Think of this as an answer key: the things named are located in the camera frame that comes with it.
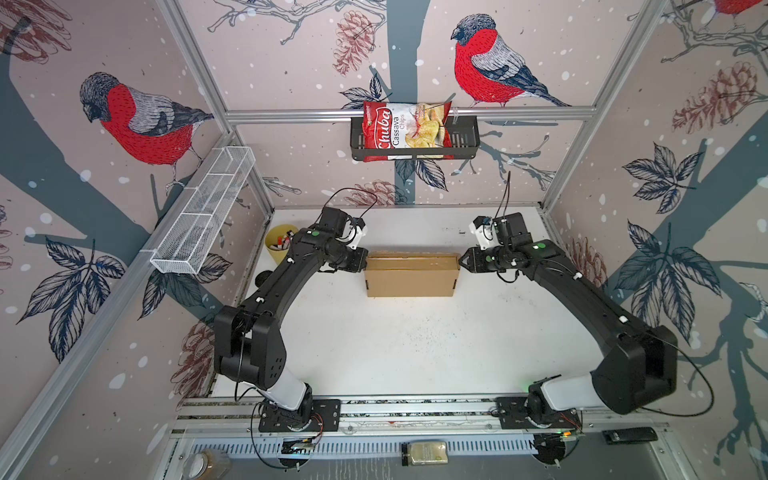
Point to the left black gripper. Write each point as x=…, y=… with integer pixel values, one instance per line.
x=359, y=262

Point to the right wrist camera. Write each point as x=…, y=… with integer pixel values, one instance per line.
x=509, y=231

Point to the brown cardboard box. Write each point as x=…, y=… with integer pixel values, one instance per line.
x=411, y=275

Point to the glass jar lying flat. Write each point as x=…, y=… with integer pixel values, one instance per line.
x=424, y=453

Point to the black wall basket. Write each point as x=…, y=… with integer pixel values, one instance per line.
x=462, y=131

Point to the red cassava chips bag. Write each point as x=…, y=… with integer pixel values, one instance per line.
x=405, y=126

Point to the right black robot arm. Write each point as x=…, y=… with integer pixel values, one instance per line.
x=639, y=363

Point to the black lidded spice jar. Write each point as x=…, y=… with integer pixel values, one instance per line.
x=261, y=278

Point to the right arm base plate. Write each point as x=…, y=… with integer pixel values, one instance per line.
x=521, y=412

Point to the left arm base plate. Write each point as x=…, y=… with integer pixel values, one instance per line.
x=321, y=415

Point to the white wire mesh shelf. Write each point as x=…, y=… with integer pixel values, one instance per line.
x=190, y=239

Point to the black remote device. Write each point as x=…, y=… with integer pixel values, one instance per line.
x=629, y=436

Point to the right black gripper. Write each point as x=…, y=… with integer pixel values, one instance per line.
x=472, y=263

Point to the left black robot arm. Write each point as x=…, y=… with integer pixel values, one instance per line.
x=248, y=344

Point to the yellow cup with markers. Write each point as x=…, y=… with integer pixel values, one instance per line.
x=278, y=241

